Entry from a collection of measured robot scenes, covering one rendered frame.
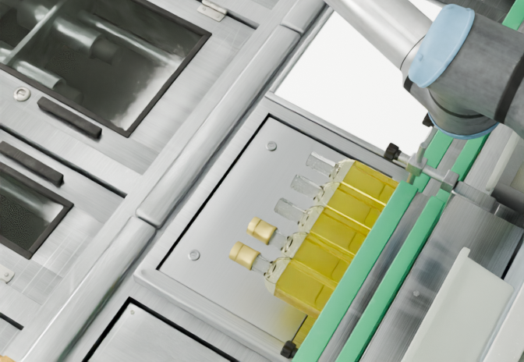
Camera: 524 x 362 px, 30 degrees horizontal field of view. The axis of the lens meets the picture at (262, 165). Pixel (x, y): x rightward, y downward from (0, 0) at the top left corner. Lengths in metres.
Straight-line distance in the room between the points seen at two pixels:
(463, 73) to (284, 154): 0.72
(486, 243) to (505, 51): 0.40
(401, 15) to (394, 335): 0.47
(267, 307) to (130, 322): 0.25
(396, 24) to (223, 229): 0.58
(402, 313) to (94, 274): 0.60
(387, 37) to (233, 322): 0.60
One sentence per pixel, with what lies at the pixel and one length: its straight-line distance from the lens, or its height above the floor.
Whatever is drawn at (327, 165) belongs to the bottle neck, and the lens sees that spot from 1.75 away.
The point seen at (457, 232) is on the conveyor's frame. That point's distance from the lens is 1.56.
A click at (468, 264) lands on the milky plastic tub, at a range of 1.16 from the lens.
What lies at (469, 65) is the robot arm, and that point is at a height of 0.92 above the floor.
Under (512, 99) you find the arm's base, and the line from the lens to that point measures 1.26.
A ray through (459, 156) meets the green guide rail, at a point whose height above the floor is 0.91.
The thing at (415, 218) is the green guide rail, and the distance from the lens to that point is 1.58.
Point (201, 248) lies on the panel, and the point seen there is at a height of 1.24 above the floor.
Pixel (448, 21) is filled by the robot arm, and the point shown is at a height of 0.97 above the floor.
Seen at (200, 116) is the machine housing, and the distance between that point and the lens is 1.99.
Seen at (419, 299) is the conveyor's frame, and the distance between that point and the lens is 1.50.
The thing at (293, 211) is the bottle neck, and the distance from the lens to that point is 1.69.
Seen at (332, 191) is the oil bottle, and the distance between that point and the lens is 1.70.
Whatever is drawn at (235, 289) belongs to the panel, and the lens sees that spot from 1.78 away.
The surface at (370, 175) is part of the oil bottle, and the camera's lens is 1.74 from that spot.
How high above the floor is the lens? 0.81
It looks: 13 degrees up
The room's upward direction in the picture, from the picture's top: 62 degrees counter-clockwise
